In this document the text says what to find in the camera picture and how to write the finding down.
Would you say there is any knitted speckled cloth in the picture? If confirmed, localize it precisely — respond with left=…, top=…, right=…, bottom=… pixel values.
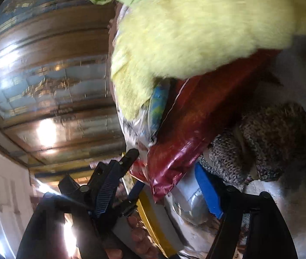
left=197, top=102, right=306, bottom=189

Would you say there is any yellow rimmed white tray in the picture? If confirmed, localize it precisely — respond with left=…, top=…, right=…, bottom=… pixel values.
left=137, top=185, right=184, bottom=258

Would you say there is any person's hand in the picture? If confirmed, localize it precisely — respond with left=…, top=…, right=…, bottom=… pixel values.
left=113, top=213, right=159, bottom=258

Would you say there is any yellow towel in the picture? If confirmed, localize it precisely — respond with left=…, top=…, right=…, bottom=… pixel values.
left=111, top=0, right=306, bottom=120

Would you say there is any clear bag landscape print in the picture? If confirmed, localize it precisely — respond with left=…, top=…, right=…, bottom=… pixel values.
left=117, top=79, right=170, bottom=148

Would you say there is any dark red plastic bag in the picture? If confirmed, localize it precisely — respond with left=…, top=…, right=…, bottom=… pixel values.
left=131, top=50, right=280, bottom=202

